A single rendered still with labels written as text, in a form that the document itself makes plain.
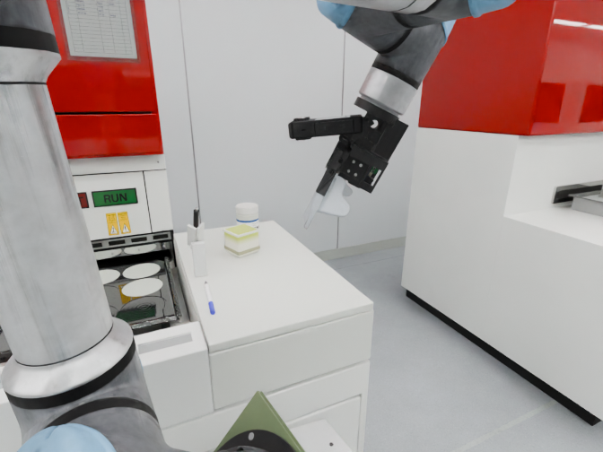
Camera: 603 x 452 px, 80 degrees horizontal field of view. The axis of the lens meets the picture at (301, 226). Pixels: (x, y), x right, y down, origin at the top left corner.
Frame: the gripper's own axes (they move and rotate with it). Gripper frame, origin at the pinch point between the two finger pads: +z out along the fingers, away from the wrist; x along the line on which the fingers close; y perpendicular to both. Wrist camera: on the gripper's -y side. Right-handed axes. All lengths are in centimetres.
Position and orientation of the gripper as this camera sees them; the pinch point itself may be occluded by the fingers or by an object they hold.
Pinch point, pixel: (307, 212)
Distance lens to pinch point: 60.4
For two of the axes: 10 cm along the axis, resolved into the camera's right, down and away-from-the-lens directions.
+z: -4.3, 8.3, 3.6
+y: 8.9, 4.6, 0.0
